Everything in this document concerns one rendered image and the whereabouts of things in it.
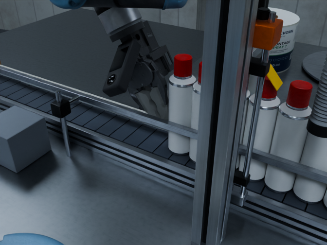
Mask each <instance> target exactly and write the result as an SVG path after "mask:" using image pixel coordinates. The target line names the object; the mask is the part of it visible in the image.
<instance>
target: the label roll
mask: <svg viewBox="0 0 327 245"><path fill-rule="evenodd" d="M268 8H269V9H270V10H271V11H274V12H276V17H275V18H277V19H282V20H283V27H282V33H281V38H280V41H279V42H278V43H277V44H276V45H275V46H274V47H273V48H272V49H271V50H270V54H269V60H270V61H271V65H272V67H273V68H274V70H275V71H276V73H277V74H278V73H282V72H284V71H286V70H288V68H289V67H290V64H291V58H292V53H293V48H294V44H295V39H296V34H297V29H298V25H299V20H300V18H299V16H298V15H296V14H294V13H292V12H289V11H286V10H282V9H277V8H270V7H268Z"/></svg>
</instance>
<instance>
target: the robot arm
mask: <svg viewBox="0 0 327 245"><path fill-rule="evenodd" d="M50 2H51V3H53V4H54V5H55V6H57V7H59V8H62V9H73V10H74V9H78V8H80V7H93V8H94V9H95V11H96V13H97V15H98V17H99V19H100V21H101V23H102V25H103V27H104V29H105V31H106V33H107V34H108V35H110V34H111V36H110V39H111V41H112V42H114V41H116V40H119V39H120V40H121V42H122V44H120V45H119V46H118V48H117V51H116V54H115V56H114V59H113V62H112V64H111V67H110V70H109V73H108V75H107V78H106V81H105V83H104V86H103V89H102V91H103V92H104V93H105V94H106V95H108V96H109V97H113V96H116V95H119V94H122V93H125V92H126V91H127V89H128V91H129V93H130V95H131V97H132V99H133V100H134V101H135V102H136V103H137V104H138V106H139V107H140V108H141V109H142V110H143V111H145V112H146V113H147V114H149V115H152V116H155V117H159V118H162V119H165V120H168V106H169V91H168V90H167V83H166V79H165V78H164V77H165V76H166V75H168V73H169V72H170V71H172V70H173V69H174V61H173V59H172V57H171V55H170V53H169V50H168V48H167V46H166V45H163V46H161V47H160V46H159V44H158V42H157V40H156V38H155V36H154V34H153V32H152V29H151V27H150V25H149V23H148V21H147V20H146V21H144V22H142V21H140V19H141V18H142V16H141V14H140V12H139V10H138V8H153V9H162V10H165V9H176V8H182V7H184V6H185V5H186V3H187V0H50ZM166 52H167V54H168V56H169V58H170V60H171V62H172V64H171V65H170V64H169V62H168V60H167V58H166V56H165V53H166ZM144 86H145V87H144ZM151 87H153V88H152V89H151ZM0 245H64V244H62V243H61V242H59V241H58V240H55V239H53V238H51V237H48V236H44V235H40V234H34V233H13V234H7V235H4V237H3V240H1V241H0Z"/></svg>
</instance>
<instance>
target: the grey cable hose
mask: <svg viewBox="0 0 327 245"><path fill-rule="evenodd" d="M325 60H326V61H325V62H324V65H323V69H322V73H321V77H320V81H319V84H318V88H317V89H318V90H317V92H316V93H317V94H316V95H315V96H316V97H315V101H314V104H313V108H312V111H311V114H310V116H309V120H308V123H307V130H308V132H310V133H311V134H313V135H315V136H317V137H321V138H327V57H326V58H325Z"/></svg>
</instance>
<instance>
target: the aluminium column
mask: <svg viewBox="0 0 327 245"><path fill-rule="evenodd" d="M258 2H259V0H206V9H205V25H204V40H203V56H202V71H201V87H200V108H199V124H198V139H197V155H196V170H195V185H194V201H193V216H192V231H191V244H192V245H221V244H222V242H223V240H224V238H225V235H226V228H227V221H228V214H229V207H230V200H231V193H232V186H233V180H234V173H235V166H236V156H237V149H238V142H239V135H240V129H241V122H242V115H243V108H244V101H245V94H246V87H247V80H248V73H249V66H250V60H251V52H252V45H253V38H254V29H255V22H256V15H257V9H258Z"/></svg>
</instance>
